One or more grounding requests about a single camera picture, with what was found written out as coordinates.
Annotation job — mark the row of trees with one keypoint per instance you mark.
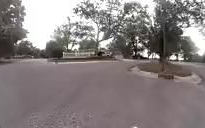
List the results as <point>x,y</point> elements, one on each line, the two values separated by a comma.
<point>100,30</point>

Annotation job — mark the grey asphalt road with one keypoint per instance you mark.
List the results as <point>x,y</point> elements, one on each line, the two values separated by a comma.
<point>90,90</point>

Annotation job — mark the grass strip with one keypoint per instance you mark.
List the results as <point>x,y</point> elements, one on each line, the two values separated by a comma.
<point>80,59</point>

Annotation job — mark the white fence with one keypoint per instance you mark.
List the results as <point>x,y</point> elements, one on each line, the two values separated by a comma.
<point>78,53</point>

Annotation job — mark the pale kerbed traffic island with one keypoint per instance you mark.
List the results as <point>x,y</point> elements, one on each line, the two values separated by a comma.
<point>163,68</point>

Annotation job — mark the large dark tree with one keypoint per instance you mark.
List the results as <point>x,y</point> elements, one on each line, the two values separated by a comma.
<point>3,30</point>

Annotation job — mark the tall tree on island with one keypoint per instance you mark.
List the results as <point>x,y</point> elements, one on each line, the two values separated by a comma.
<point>164,33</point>

